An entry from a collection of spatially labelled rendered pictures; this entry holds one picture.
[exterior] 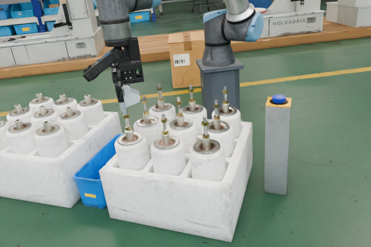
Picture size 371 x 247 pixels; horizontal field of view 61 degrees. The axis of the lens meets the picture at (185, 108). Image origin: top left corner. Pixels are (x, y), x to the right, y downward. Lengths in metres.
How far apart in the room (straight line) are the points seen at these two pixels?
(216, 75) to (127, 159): 0.63
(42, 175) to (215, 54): 0.82
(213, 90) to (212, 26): 0.28
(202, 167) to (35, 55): 2.37
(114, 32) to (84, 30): 2.12
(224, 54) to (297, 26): 1.79
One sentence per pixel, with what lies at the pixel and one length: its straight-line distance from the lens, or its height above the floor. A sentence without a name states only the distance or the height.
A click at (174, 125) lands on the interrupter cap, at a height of 0.25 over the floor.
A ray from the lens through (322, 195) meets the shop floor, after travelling 1.13.
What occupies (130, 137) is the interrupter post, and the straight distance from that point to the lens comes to 0.94.
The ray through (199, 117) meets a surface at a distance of 1.06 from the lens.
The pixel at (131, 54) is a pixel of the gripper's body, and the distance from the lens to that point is 0.85.
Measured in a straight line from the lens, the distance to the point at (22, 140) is 1.19.
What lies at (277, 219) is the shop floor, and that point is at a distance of 1.02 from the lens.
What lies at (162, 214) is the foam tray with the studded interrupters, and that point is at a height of 0.06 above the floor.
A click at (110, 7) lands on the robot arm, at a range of 0.81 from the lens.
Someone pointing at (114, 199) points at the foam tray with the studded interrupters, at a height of 0.08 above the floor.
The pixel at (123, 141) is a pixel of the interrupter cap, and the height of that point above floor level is 0.25.
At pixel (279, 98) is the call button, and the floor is 0.33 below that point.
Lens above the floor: 0.69
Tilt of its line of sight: 23 degrees down
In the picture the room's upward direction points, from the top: 5 degrees counter-clockwise
